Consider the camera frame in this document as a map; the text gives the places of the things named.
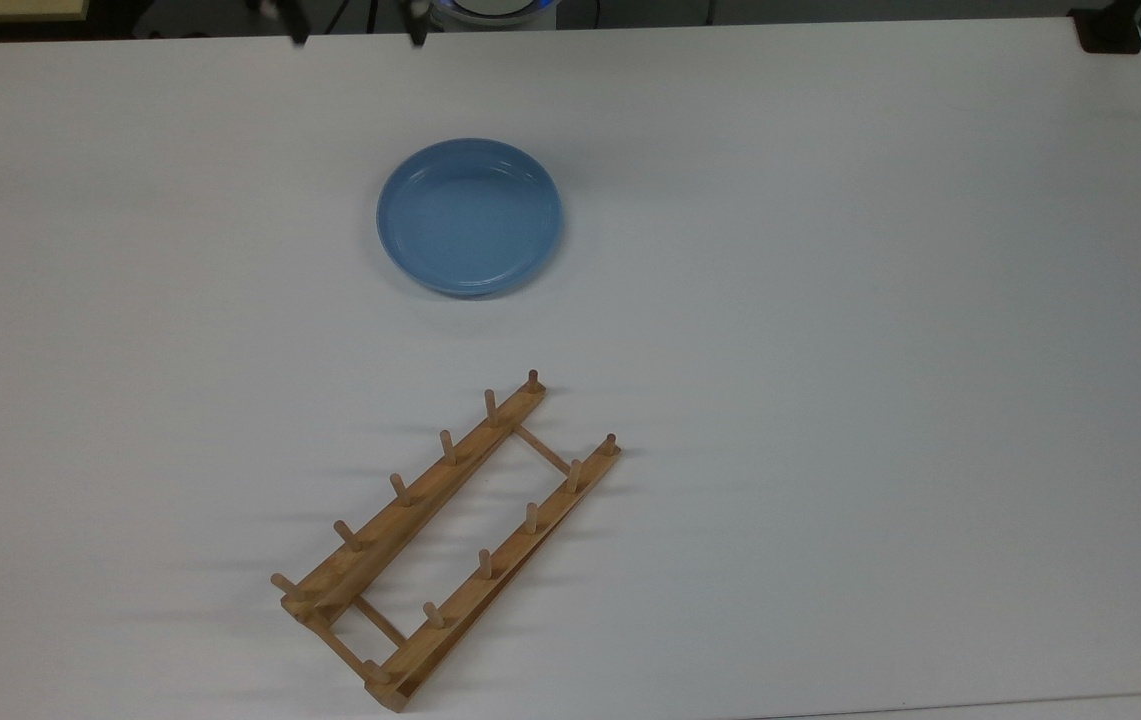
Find yellowish wooden board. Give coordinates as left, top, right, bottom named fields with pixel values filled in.
left=0, top=0, right=89, bottom=23

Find black pole stand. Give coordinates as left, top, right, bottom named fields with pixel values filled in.
left=1070, top=0, right=1141, bottom=54

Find blue round plate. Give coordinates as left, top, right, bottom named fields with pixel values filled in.
left=376, top=138, right=564, bottom=298

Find wooden plate rack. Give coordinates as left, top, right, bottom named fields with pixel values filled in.
left=270, top=369, right=622, bottom=713

